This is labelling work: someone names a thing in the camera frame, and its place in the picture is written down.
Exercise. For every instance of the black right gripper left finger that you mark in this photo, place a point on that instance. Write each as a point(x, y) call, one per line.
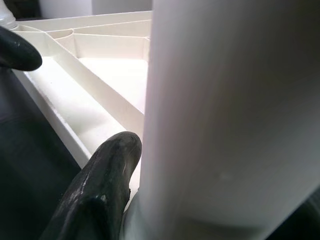
point(100, 190)

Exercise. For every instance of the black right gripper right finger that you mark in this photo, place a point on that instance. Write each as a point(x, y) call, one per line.
point(300, 217)

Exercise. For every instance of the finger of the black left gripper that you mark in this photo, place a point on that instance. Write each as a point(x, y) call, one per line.
point(17, 50)

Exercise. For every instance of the white plastic table leg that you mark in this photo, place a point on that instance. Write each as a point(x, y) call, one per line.
point(7, 13)
point(225, 112)

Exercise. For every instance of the white plastic table top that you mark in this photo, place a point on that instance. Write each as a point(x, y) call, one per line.
point(87, 75)

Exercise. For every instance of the black table cloth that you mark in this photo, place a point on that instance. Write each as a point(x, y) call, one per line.
point(30, 155)

